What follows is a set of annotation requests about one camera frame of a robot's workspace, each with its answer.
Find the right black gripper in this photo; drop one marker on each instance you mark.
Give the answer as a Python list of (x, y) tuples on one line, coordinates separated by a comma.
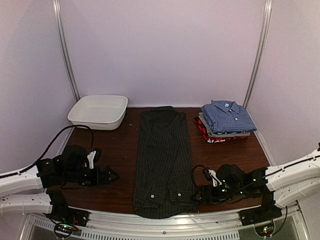
[(204, 191)]

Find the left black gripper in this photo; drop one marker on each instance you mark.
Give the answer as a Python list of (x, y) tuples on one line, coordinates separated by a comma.
[(99, 180)]

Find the black pinstriped long sleeve shirt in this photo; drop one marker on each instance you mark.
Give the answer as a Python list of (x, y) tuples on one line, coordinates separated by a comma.
[(163, 183)]

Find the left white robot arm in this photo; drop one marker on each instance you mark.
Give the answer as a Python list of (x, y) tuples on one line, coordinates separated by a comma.
[(26, 190)]

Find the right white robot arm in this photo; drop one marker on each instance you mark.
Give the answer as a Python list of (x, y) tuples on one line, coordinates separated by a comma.
[(279, 185)]

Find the white plastic tub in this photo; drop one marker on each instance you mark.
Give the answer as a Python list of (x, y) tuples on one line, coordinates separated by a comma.
[(99, 112)]

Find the red black folded shirt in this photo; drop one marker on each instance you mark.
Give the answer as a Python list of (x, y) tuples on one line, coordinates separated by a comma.
[(214, 140)]

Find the blue checked folded shirt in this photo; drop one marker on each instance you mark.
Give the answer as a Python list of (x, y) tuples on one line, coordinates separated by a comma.
[(224, 116)]

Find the grey folded shirt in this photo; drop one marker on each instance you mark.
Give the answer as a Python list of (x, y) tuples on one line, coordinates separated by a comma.
[(207, 130)]

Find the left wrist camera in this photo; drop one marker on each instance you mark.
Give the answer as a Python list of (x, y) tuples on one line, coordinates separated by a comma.
[(93, 157)]

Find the front aluminium rail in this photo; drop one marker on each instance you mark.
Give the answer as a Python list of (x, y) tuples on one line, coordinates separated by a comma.
[(213, 222)]

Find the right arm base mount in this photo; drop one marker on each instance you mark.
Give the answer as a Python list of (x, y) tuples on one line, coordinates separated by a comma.
[(263, 217)]

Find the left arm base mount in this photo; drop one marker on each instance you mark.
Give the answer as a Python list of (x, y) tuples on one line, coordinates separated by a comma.
[(66, 220)]

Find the left aluminium frame post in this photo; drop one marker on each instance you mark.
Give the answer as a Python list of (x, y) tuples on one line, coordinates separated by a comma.
[(64, 49)]

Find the aluminium frame post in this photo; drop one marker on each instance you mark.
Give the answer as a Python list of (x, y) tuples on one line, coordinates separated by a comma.
[(64, 49), (264, 31)]

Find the right aluminium frame post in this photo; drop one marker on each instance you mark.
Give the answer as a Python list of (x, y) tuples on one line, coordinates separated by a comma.
[(264, 31)]

